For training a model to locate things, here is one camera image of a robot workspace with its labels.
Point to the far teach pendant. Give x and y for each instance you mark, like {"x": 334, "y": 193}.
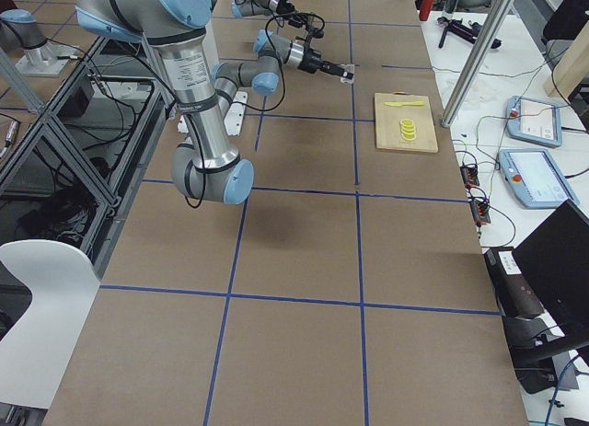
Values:
{"x": 534, "y": 121}

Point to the black handheld tool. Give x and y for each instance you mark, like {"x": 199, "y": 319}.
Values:
{"x": 468, "y": 32}

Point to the near teach pendant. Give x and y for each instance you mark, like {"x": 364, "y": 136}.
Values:
{"x": 535, "y": 179}

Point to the wooden cutting board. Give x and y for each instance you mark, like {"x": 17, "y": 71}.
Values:
{"x": 387, "y": 124}

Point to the lemon slice one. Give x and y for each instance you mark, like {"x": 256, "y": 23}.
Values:
{"x": 407, "y": 122}

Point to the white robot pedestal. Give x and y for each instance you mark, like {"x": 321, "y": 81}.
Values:
{"x": 236, "y": 113}

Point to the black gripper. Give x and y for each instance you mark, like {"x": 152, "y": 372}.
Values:
{"x": 312, "y": 63}

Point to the black computer monitor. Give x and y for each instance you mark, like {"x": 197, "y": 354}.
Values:
{"x": 554, "y": 261}

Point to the lemon slice four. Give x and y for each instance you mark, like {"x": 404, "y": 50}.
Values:
{"x": 409, "y": 137}

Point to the black box on desk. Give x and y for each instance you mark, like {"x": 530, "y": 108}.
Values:
{"x": 514, "y": 294}

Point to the yellow plastic knife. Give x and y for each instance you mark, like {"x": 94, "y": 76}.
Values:
{"x": 399, "y": 104}

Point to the wooden plank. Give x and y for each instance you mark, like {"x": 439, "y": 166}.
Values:
{"x": 568, "y": 30}

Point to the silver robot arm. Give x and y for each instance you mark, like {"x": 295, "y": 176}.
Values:
{"x": 251, "y": 8}
{"x": 207, "y": 166}

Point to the teach pendant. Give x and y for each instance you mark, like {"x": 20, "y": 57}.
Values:
{"x": 534, "y": 121}
{"x": 535, "y": 179}

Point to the lemon slice three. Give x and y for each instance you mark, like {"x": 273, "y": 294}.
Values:
{"x": 408, "y": 132}

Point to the aluminium frame post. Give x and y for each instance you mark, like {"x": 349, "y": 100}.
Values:
{"x": 491, "y": 26}

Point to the red cylinder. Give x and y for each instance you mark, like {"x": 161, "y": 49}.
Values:
{"x": 425, "y": 9}

